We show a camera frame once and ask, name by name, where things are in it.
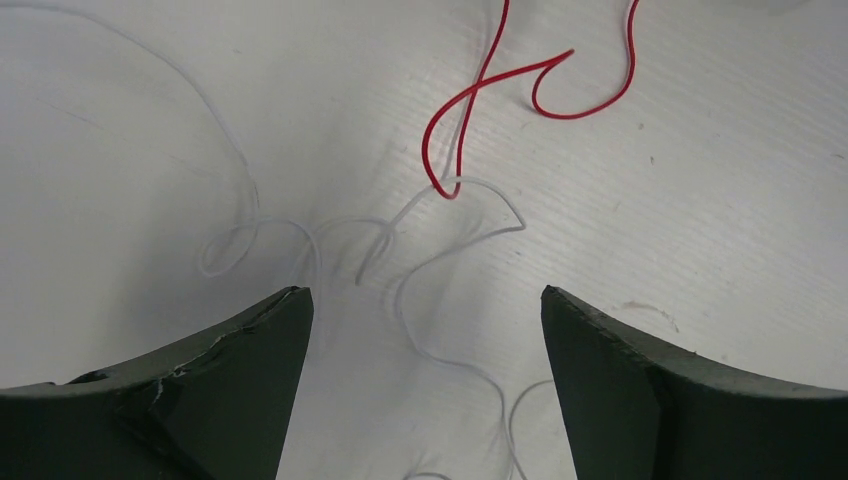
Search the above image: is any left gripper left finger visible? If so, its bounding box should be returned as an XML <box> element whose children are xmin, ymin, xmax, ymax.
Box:
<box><xmin>1</xmin><ymin>287</ymin><xmax>313</xmax><ymax>479</ymax></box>

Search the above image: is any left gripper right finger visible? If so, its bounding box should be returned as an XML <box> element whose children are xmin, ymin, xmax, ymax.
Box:
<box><xmin>541</xmin><ymin>286</ymin><xmax>847</xmax><ymax>479</ymax></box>

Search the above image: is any bright red thin wire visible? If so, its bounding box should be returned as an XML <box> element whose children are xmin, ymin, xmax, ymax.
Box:
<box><xmin>421</xmin><ymin>0</ymin><xmax>643</xmax><ymax>201</ymax></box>

